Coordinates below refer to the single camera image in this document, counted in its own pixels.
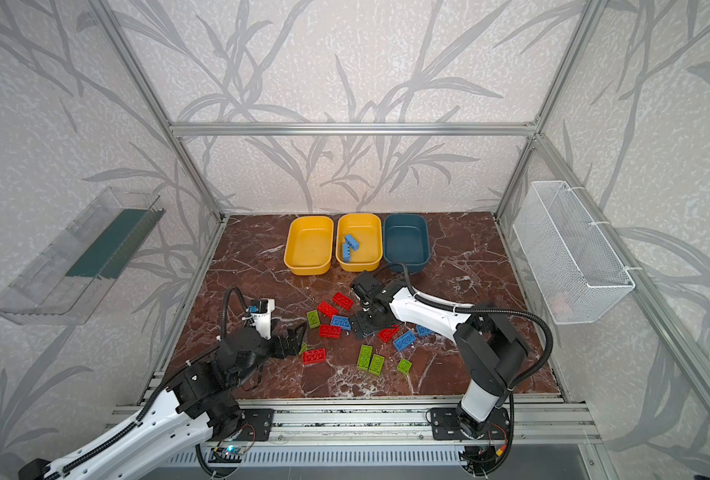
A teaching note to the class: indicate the middle yellow plastic bin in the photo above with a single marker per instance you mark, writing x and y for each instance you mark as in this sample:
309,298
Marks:
366,230

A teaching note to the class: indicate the left circuit board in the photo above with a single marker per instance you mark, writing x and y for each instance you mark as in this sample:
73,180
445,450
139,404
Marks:
229,454

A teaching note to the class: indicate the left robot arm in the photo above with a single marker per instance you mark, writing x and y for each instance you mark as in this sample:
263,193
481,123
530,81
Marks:
192,406

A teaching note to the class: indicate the aluminium front rail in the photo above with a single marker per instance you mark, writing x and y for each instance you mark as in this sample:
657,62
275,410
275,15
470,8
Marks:
539,419

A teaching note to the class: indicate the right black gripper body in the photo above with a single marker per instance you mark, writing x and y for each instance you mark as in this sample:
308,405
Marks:
367,315

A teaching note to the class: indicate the small green lego brick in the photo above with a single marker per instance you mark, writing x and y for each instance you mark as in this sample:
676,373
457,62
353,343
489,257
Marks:
404,366

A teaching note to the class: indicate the yellow plastic bin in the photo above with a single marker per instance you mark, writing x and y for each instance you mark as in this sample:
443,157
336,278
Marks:
309,245
366,230

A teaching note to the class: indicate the white wire mesh basket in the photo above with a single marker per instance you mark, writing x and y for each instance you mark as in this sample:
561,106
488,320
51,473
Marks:
579,274

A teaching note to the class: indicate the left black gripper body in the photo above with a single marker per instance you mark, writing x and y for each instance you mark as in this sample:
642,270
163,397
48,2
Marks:
280,345

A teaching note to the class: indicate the left yellow plastic bin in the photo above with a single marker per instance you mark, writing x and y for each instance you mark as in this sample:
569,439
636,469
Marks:
309,245

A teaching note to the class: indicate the clear plastic wall tray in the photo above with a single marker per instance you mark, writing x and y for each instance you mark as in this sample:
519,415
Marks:
66,283

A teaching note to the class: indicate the red lego brick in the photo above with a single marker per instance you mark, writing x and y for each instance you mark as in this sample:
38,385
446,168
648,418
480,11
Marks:
313,357
327,310
388,334
330,331
343,301

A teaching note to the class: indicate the blue lego brick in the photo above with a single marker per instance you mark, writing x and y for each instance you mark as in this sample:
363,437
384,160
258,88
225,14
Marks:
422,331
351,242
404,341
346,252
341,322

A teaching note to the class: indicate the teal plastic bin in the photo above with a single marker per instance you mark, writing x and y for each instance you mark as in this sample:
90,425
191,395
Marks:
406,240

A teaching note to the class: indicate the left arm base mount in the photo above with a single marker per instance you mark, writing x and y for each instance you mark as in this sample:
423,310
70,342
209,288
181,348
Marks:
250,425

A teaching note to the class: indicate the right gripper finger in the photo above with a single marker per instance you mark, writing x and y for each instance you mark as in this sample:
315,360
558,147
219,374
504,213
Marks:
377,321
360,325

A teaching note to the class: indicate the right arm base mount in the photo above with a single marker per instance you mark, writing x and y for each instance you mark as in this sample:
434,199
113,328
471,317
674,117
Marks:
446,424

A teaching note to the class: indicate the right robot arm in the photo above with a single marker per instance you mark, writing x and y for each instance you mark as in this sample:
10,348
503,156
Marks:
490,346

